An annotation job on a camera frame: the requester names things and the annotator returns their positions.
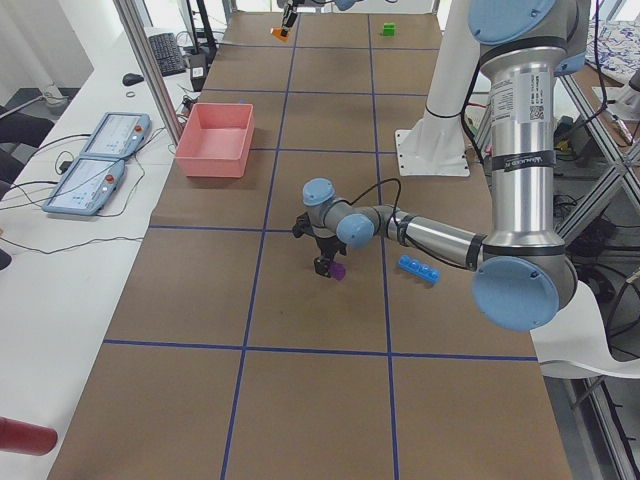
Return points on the blue teach pendant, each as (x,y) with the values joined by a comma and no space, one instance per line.
(86,186)
(117,135)

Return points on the aluminium frame post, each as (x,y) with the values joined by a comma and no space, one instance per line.
(135,32)

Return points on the white camera post with base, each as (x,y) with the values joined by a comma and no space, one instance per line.
(435,146)

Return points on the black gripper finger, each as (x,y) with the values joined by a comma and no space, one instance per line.
(290,14)

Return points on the long blue block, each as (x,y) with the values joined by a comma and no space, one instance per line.
(419,269)

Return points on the red cylinder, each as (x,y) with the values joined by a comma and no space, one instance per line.
(26,438)

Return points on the lower blue teach pendant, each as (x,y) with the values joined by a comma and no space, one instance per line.
(86,186)

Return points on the purple block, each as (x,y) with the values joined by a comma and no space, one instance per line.
(337,271)

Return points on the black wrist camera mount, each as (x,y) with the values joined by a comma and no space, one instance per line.
(302,226)

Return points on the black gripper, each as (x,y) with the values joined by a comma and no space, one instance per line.
(327,246)

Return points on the orange block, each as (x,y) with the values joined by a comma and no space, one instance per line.
(281,33)

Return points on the white chair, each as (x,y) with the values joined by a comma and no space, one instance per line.
(574,345)

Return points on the black computer mouse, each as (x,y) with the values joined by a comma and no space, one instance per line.
(131,79)

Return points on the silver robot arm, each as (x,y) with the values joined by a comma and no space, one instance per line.
(342,5)
(522,277)

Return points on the black keyboard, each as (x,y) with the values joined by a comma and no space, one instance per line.
(167,54)

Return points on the pink plastic box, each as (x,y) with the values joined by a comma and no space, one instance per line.
(216,140)

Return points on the green block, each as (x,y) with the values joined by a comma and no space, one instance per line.
(388,29)

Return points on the upper blue teach pendant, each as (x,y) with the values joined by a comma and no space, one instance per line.
(117,135)

